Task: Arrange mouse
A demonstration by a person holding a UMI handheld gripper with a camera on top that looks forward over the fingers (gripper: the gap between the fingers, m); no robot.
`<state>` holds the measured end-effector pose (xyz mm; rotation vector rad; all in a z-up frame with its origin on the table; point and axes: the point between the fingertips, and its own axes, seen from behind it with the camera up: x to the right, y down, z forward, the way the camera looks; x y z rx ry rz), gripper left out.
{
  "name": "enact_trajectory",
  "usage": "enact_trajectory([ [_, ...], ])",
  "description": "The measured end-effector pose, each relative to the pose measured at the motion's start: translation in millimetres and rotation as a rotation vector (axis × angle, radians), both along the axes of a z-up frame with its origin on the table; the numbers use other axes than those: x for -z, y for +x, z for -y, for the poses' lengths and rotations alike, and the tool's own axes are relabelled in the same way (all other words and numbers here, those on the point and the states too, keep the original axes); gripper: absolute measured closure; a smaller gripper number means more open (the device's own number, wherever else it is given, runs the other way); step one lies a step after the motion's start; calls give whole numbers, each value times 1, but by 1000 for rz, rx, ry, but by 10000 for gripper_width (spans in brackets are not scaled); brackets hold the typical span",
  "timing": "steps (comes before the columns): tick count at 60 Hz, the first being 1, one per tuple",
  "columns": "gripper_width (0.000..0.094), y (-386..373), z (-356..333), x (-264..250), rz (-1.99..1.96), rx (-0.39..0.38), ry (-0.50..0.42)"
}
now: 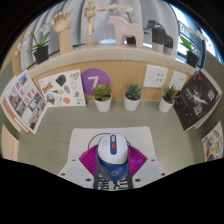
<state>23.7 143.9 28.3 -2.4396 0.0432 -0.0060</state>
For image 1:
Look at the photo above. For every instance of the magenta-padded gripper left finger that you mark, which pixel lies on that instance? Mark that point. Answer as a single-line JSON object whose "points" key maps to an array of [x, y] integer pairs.
{"points": [[75, 171]]}

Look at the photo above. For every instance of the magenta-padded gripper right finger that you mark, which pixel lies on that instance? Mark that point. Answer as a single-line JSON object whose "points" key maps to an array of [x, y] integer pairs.
{"points": [[150, 171]]}

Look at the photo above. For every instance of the blue and white computer mouse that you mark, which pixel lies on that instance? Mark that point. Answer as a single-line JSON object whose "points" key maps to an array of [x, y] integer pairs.
{"points": [[112, 156]]}

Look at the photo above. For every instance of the white printed mouse pad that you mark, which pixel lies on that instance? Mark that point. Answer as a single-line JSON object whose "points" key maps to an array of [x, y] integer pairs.
{"points": [[140, 140]]}

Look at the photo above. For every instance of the small succulent in white pot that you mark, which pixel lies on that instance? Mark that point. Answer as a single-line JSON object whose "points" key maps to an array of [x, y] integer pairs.
{"points": [[132, 103], [102, 103], [165, 105]]}

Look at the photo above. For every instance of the colourful illustrated card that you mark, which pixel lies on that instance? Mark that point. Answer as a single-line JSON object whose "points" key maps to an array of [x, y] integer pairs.
{"points": [[214, 143]]}

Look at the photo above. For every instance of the white sticker sheet card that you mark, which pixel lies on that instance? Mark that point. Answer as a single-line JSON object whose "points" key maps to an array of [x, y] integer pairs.
{"points": [[63, 88]]}

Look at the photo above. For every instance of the photo-cover magazine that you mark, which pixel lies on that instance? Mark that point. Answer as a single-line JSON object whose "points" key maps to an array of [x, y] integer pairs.
{"points": [[28, 101]]}

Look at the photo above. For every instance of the black-cover book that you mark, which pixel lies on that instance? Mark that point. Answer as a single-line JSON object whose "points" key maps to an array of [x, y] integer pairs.
{"points": [[198, 98]]}

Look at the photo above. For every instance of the purple round number sign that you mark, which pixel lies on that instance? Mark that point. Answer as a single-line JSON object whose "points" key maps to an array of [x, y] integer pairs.
{"points": [[95, 78]]}

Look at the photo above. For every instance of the wooden desk back ledge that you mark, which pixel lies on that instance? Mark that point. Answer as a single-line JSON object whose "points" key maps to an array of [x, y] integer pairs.
{"points": [[126, 66]]}

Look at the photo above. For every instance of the green desk partition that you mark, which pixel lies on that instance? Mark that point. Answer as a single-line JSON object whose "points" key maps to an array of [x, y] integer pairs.
{"points": [[216, 71], [5, 83]]}

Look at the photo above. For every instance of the black horse figure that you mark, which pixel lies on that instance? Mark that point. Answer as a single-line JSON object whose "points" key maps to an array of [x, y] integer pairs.
{"points": [[159, 36]]}

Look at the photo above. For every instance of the wooden hand model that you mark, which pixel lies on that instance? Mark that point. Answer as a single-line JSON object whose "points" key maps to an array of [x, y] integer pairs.
{"points": [[63, 30]]}

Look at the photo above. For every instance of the pink horse figure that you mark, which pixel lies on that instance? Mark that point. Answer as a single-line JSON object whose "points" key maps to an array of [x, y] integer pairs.
{"points": [[125, 31]]}

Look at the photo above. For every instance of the window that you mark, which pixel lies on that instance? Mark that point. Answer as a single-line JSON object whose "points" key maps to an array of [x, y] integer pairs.
{"points": [[200, 30]]}

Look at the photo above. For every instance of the grey curtain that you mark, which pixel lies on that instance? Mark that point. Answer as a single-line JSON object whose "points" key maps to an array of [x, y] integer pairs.
{"points": [[76, 20]]}

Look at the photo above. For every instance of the wooden artist mannequin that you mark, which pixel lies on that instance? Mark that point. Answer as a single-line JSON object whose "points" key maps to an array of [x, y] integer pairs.
{"points": [[90, 20]]}

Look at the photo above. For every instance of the white wall socket plate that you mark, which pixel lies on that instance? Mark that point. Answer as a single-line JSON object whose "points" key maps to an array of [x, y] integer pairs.
{"points": [[155, 76], [178, 81]]}

